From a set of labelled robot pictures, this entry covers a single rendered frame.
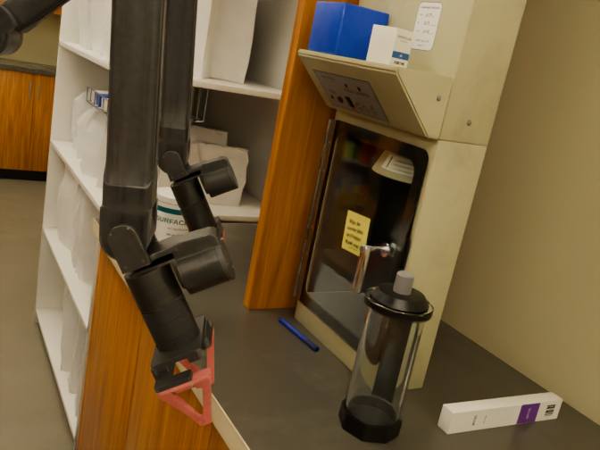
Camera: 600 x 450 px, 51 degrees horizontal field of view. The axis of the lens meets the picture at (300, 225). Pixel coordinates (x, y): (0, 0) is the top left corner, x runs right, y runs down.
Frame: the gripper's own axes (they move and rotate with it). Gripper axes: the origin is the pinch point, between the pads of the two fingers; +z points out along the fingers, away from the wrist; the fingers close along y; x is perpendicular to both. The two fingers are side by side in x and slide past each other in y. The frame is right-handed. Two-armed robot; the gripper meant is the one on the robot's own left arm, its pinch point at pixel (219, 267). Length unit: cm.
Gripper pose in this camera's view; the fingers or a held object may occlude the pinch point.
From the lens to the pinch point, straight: 132.4
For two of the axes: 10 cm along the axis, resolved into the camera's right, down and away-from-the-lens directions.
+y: -0.8, -2.8, 9.6
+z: 3.3, 9.0, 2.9
